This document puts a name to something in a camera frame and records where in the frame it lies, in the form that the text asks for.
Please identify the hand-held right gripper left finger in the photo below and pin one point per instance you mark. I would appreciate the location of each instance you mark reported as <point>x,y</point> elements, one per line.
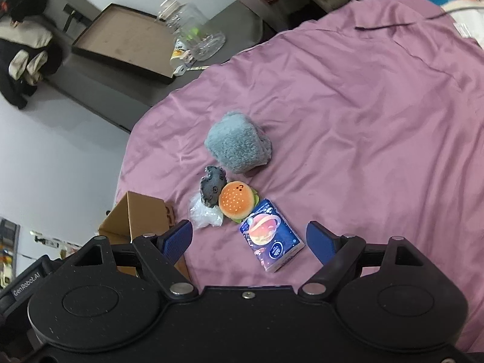
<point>177,240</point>

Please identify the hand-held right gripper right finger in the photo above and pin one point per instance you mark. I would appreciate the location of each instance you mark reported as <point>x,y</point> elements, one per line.
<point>321,242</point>

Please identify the clear plastic bag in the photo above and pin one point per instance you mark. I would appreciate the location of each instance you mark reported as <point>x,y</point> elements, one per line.
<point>202,217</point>

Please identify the brown cardboard box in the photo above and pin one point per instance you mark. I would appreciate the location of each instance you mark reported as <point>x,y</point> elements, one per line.
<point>145,211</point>

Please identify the blue planet-print tissue pack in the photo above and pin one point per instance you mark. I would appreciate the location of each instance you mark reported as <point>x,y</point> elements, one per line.
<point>270,236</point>

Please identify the small dark grey plush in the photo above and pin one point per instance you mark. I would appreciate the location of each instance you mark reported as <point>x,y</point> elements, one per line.
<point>211,187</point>

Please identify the burger plush toy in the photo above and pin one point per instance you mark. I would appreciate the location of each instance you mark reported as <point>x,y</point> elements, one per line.
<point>236,200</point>

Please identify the grey-blue fluffy plush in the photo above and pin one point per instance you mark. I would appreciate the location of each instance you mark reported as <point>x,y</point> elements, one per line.
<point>238,143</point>

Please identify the pink bed sheet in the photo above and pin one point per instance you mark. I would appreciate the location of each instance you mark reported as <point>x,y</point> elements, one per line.
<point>359,121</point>

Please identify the white yellow bottle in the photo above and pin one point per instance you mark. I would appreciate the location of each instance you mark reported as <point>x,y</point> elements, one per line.
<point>177,55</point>

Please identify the shallow brown tray box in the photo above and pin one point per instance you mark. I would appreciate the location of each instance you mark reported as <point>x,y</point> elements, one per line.
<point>124,39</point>

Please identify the clear glass jar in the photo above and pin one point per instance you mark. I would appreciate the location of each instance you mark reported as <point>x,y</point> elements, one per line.
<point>189,22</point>

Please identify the black and cream clothing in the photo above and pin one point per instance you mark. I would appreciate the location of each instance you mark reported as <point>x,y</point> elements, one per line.
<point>22,49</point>

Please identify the white cloth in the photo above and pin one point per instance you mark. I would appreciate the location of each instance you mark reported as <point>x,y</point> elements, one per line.
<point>467,19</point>

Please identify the black wall bracket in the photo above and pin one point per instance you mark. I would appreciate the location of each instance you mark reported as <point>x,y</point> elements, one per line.
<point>73,13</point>

